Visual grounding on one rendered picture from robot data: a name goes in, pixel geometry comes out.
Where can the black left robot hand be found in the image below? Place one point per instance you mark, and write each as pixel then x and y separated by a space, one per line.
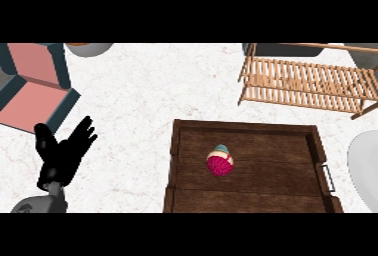
pixel 63 156

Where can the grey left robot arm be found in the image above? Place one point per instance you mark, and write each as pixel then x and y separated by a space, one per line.
pixel 44 201

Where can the magenta bell pepper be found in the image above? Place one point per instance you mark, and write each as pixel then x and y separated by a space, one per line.
pixel 221 161

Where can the dark brown wooden tray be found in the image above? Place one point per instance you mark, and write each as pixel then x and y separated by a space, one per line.
pixel 246 173

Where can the light wooden tiered shelf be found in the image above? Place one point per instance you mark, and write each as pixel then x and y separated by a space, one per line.
pixel 308 83

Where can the pink and teal open box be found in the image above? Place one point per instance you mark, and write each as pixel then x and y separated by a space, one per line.
pixel 35 86

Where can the grey round bowl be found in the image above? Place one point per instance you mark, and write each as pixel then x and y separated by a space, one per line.
pixel 90 48

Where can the dark grey rectangular container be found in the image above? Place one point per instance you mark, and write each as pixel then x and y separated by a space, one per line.
pixel 283 49

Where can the white rounded appliance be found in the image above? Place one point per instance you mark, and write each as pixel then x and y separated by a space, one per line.
pixel 366 175

